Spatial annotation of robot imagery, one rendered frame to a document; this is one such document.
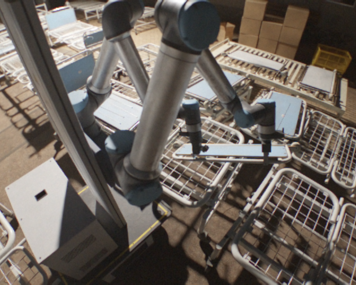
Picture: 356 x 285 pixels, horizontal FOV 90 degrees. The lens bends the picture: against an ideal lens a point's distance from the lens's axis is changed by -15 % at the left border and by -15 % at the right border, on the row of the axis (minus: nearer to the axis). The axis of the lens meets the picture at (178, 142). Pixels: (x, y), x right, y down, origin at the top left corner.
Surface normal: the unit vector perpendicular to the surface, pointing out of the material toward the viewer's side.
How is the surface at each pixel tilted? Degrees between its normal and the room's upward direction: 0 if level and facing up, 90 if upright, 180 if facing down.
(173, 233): 0
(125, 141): 5
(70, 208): 0
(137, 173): 33
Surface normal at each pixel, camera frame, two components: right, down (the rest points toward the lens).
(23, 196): 0.00, -0.69
